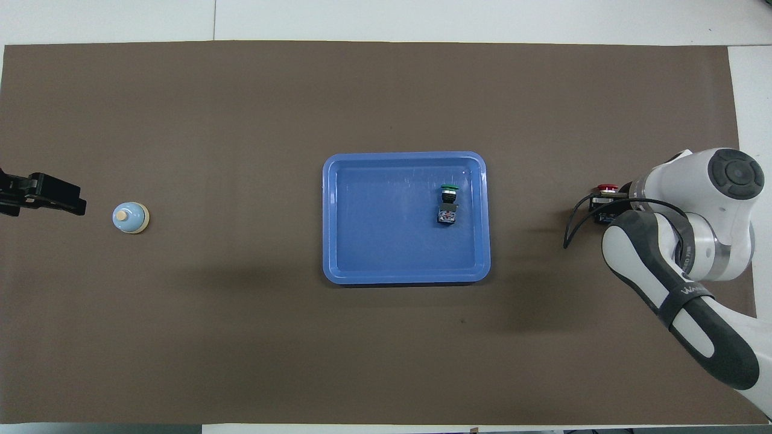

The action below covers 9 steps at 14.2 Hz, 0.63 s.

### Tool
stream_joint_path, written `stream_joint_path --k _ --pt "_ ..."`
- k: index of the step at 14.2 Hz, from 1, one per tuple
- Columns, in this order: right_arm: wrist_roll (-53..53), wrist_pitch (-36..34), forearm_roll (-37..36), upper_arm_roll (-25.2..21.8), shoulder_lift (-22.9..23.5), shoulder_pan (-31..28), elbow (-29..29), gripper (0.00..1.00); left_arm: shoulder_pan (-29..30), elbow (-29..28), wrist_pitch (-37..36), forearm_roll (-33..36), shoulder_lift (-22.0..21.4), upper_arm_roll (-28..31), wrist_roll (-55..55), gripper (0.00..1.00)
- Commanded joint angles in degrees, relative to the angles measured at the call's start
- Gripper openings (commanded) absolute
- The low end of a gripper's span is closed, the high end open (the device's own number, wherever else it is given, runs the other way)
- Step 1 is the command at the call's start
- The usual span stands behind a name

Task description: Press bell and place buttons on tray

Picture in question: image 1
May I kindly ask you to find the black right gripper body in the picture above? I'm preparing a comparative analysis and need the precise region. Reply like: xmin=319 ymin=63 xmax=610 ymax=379
xmin=596 ymin=184 xmax=635 ymax=225

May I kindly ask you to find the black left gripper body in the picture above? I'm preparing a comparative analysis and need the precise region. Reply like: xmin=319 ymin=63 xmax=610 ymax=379
xmin=0 ymin=169 xmax=31 ymax=218

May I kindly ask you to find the red push button switch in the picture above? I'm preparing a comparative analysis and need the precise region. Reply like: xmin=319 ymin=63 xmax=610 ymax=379
xmin=594 ymin=184 xmax=620 ymax=222

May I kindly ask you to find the light blue desk bell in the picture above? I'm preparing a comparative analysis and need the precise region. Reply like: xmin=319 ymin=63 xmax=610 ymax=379
xmin=112 ymin=201 xmax=150 ymax=234

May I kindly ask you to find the green push button switch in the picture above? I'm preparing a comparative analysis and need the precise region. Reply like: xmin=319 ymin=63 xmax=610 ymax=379
xmin=437 ymin=184 xmax=461 ymax=228

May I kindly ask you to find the blue plastic tray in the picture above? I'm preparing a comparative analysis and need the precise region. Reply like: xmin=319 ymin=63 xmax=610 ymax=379
xmin=322 ymin=151 xmax=492 ymax=286

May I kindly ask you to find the brown table mat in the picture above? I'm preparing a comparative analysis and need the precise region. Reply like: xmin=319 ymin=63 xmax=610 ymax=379
xmin=0 ymin=41 xmax=767 ymax=426

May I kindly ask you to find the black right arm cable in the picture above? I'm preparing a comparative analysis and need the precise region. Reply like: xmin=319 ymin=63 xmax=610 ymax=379
xmin=563 ymin=193 xmax=688 ymax=250

